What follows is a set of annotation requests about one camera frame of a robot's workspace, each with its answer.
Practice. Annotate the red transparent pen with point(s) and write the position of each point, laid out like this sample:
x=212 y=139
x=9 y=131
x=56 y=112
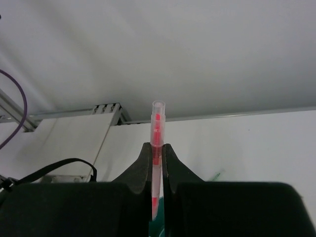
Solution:
x=157 y=142

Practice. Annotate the teal round divided container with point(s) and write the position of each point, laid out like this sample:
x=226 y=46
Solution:
x=156 y=227

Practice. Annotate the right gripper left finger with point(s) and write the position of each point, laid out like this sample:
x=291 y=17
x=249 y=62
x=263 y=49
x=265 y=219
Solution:
x=120 y=208

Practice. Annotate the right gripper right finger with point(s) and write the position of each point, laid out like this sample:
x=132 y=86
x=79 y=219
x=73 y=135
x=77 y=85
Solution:
x=197 y=208

